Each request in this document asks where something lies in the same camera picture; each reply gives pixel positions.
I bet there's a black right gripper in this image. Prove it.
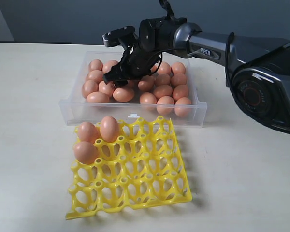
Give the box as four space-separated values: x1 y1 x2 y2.
103 42 160 88

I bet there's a clear plastic box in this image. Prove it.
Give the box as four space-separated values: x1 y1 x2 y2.
59 49 207 127

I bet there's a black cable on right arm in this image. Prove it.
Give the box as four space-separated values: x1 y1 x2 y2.
125 0 235 87

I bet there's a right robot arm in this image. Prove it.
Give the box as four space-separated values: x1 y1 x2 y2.
103 17 290 134

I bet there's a yellow plastic egg tray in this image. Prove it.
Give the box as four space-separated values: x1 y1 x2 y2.
65 116 192 220

